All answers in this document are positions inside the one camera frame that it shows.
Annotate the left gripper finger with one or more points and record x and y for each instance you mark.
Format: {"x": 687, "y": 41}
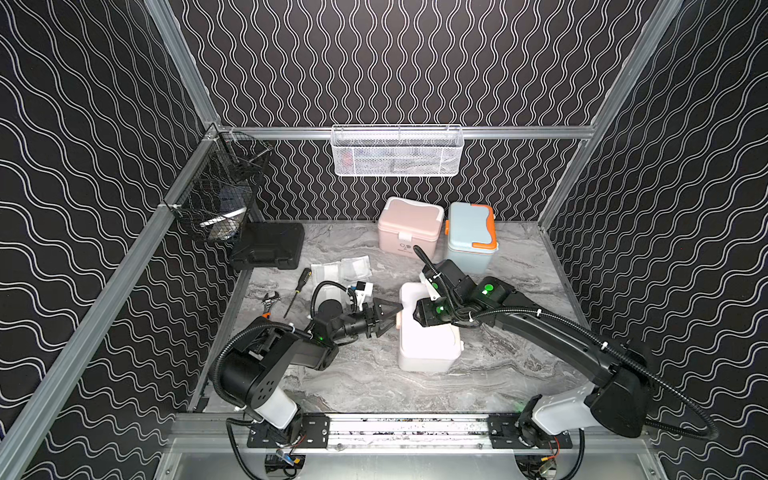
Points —
{"x": 384, "y": 325}
{"x": 386, "y": 308}

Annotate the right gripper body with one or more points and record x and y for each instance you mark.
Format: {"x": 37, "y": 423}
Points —
{"x": 433, "y": 313}

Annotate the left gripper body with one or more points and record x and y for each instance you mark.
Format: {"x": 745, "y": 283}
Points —
{"x": 370, "y": 320}

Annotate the white pink first aid box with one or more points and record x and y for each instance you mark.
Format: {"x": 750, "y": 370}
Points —
{"x": 424, "y": 349}

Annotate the white gauze packet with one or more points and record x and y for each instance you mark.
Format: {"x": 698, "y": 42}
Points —
{"x": 355, "y": 269}
{"x": 329, "y": 271}

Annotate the blue orange first aid box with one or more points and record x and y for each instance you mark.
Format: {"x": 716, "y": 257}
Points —
{"x": 471, "y": 236}

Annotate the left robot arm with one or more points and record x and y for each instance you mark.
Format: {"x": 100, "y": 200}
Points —
{"x": 247, "y": 372}

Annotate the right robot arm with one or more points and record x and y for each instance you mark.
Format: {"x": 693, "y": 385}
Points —
{"x": 619, "y": 386}

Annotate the black yellow screwdriver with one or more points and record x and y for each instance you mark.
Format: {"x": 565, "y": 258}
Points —
{"x": 301, "y": 283}

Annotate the black plastic tool case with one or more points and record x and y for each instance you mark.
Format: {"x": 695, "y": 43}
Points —
{"x": 268, "y": 245}

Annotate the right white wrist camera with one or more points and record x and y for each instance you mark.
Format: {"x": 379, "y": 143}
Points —
{"x": 430, "y": 286}

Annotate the orange handled adjustable wrench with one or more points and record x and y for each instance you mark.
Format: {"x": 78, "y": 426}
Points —
{"x": 268, "y": 301}

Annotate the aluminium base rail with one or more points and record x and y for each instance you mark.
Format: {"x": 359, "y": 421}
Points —
{"x": 337, "y": 433}

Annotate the white wire wall basket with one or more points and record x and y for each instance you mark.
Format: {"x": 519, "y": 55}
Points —
{"x": 418, "y": 150}

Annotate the black wire wall basket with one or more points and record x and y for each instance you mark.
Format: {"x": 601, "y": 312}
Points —
{"x": 222, "y": 193}

